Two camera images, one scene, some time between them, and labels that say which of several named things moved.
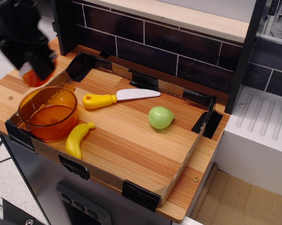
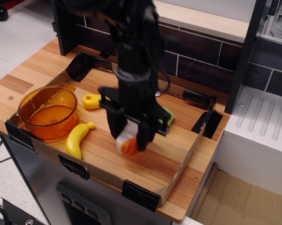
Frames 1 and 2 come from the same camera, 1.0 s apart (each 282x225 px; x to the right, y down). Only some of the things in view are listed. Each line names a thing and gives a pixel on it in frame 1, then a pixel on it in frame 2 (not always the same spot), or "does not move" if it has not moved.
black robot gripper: [20, 46] to [136, 100]
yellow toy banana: [72, 143] does not move
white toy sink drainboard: [256, 142] does not move
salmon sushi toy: [30, 77] to [127, 141]
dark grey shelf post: [238, 81] does not move
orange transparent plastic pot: [50, 113] does not move
